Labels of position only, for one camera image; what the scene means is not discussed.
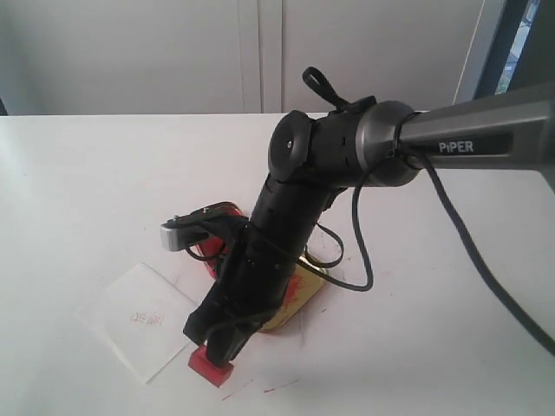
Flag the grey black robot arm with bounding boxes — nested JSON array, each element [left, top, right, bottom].
[[168, 84, 554, 367]]

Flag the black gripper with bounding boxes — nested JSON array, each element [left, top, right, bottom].
[[183, 178, 332, 364]]

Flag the black cable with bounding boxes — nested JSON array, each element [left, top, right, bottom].
[[186, 66, 555, 361]]

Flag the red stamp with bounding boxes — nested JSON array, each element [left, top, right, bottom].
[[188, 346, 234, 388]]

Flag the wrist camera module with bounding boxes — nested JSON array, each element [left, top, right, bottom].
[[160, 208, 227, 252]]

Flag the red ink pad tin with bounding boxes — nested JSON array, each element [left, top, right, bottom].
[[187, 201, 244, 279]]

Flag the white paper sheet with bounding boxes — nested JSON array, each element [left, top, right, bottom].
[[76, 263, 196, 384]]

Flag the gold tin lid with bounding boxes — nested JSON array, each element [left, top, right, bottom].
[[258, 256, 329, 335]]

